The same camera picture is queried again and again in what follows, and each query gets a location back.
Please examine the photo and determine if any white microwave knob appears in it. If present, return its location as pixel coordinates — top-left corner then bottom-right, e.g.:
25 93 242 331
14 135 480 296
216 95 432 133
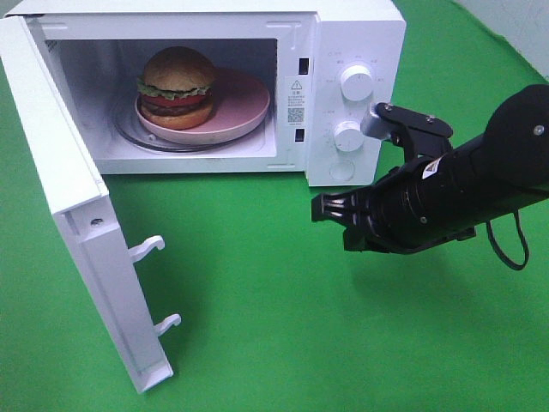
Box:
340 64 373 101
334 121 365 153

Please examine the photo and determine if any green table cloth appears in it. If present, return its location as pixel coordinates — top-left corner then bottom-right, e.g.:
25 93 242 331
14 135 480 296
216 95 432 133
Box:
0 0 549 412

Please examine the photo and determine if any round white door release button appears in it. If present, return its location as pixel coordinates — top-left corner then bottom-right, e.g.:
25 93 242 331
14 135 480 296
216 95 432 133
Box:
329 161 355 181

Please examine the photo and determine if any glass microwave turntable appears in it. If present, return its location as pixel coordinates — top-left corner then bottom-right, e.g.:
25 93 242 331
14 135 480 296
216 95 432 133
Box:
112 102 272 154

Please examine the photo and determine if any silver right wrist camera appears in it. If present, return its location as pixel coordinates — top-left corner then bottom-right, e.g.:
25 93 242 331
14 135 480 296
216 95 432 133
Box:
360 101 455 158

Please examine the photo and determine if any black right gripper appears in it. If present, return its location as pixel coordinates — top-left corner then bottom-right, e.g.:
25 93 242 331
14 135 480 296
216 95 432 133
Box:
311 171 476 254

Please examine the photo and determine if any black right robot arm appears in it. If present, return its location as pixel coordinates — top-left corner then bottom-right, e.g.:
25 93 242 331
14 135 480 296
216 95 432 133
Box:
311 84 548 254

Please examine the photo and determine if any pink round plate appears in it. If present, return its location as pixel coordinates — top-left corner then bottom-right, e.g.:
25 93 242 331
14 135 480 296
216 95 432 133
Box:
135 68 270 145

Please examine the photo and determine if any white microwave oven body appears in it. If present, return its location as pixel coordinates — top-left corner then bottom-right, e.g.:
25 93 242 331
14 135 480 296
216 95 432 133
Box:
4 1 406 186

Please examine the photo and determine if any white microwave door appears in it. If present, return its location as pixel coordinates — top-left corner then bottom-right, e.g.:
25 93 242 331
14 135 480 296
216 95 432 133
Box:
1 16 181 393

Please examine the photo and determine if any burger with lettuce and tomato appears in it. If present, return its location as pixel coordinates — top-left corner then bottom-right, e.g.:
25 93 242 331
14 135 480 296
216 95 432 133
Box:
137 46 216 130

